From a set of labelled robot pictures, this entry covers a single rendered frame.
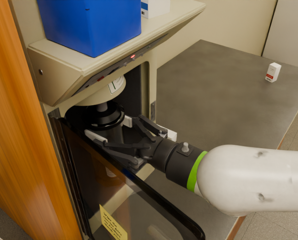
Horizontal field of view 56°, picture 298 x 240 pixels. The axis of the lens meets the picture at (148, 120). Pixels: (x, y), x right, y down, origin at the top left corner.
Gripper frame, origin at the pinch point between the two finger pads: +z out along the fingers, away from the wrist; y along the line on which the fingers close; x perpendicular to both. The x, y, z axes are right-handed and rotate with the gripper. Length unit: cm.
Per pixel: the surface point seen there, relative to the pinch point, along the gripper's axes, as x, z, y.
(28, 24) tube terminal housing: -33.2, -5.4, 16.7
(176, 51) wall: 26, 33, -96
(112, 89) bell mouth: -13.2, -4.1, 0.4
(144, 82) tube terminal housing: -8.3, -3.8, -12.3
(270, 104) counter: 27, -28, -74
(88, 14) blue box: -36.3, -16.1, 15.6
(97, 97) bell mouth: -12.8, -3.0, 4.0
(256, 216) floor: 121, -40, -85
